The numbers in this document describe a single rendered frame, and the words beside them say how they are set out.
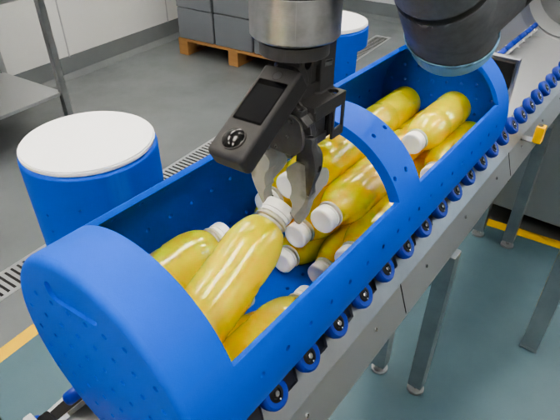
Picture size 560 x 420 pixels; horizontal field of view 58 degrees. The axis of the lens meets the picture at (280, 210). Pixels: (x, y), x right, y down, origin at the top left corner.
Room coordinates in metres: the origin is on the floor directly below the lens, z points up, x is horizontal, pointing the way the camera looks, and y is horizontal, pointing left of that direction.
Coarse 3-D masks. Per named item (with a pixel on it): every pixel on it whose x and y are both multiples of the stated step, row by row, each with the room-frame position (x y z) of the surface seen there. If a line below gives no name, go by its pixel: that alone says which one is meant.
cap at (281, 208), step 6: (270, 198) 0.49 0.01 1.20; (276, 198) 0.49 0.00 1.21; (264, 204) 0.49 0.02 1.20; (270, 204) 0.48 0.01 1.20; (276, 204) 0.48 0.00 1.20; (282, 204) 0.48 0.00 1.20; (270, 210) 0.48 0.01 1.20; (276, 210) 0.48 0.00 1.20; (282, 210) 0.48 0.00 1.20; (288, 210) 0.48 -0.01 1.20; (282, 216) 0.47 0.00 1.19; (288, 216) 0.48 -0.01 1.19; (288, 222) 0.48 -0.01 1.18
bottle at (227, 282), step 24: (264, 216) 0.47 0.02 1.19; (240, 240) 0.43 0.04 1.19; (264, 240) 0.44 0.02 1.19; (216, 264) 0.41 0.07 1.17; (240, 264) 0.41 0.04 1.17; (264, 264) 0.42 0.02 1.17; (192, 288) 0.39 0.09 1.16; (216, 288) 0.39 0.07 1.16; (240, 288) 0.39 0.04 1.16; (216, 312) 0.37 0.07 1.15; (240, 312) 0.38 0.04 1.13
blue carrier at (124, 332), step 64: (384, 64) 1.05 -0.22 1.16; (384, 128) 0.66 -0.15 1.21; (192, 192) 0.62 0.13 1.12; (256, 192) 0.73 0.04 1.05; (448, 192) 0.73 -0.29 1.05; (64, 256) 0.36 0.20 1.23; (128, 256) 0.36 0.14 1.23; (384, 256) 0.53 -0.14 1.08; (64, 320) 0.36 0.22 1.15; (128, 320) 0.29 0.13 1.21; (192, 320) 0.31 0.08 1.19; (320, 320) 0.40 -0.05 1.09; (128, 384) 0.30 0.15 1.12; (192, 384) 0.27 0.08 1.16; (256, 384) 0.31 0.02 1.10
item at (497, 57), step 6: (492, 54) 1.35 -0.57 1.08; (498, 54) 1.35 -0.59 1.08; (504, 54) 1.35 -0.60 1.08; (498, 60) 1.32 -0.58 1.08; (504, 60) 1.32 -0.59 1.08; (510, 60) 1.32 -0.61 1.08; (516, 60) 1.31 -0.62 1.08; (498, 66) 1.32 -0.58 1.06; (504, 66) 1.31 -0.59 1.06; (510, 66) 1.30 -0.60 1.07; (516, 66) 1.31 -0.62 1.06; (504, 72) 1.31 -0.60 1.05; (510, 72) 1.30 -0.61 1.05; (516, 72) 1.31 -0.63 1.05; (504, 78) 1.30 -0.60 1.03; (510, 78) 1.30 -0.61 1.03; (516, 78) 1.32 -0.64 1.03; (510, 84) 1.31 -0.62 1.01; (510, 90) 1.31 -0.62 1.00; (510, 96) 1.31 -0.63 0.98
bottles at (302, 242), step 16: (400, 128) 0.89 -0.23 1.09; (464, 128) 0.89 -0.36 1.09; (448, 144) 0.82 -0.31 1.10; (416, 160) 0.87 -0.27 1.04; (432, 160) 0.80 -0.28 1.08; (320, 192) 0.67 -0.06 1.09; (256, 208) 0.69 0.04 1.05; (384, 208) 0.62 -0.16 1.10; (288, 224) 0.67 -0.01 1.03; (304, 224) 0.61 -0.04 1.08; (352, 224) 0.60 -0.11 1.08; (368, 224) 0.59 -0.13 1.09; (288, 240) 0.60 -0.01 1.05; (304, 240) 0.59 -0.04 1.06; (320, 240) 0.65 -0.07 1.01; (336, 240) 0.62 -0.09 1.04; (352, 240) 0.57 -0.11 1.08; (288, 256) 0.61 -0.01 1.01; (304, 256) 0.62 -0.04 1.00; (320, 256) 0.60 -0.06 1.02; (336, 256) 0.55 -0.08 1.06; (320, 272) 0.57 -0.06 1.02; (304, 288) 0.47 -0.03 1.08; (272, 304) 0.43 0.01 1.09; (288, 304) 0.43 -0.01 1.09; (240, 320) 0.45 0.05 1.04; (256, 320) 0.40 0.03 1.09; (272, 320) 0.40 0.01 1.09; (240, 336) 0.38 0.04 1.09; (256, 336) 0.38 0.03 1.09; (240, 352) 0.36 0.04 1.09
